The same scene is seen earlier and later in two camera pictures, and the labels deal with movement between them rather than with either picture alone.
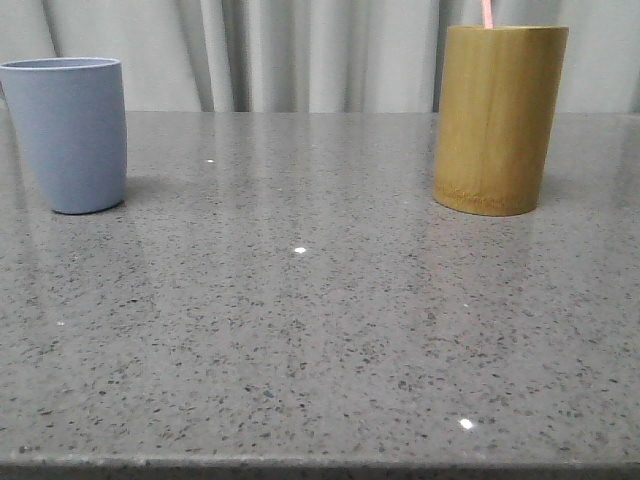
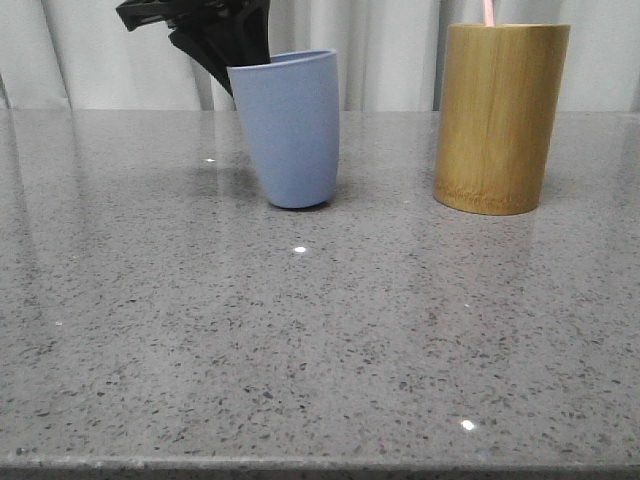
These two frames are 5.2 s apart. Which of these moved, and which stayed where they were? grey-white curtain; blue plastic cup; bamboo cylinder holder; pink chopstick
Moved: blue plastic cup
Stayed: pink chopstick; bamboo cylinder holder; grey-white curtain
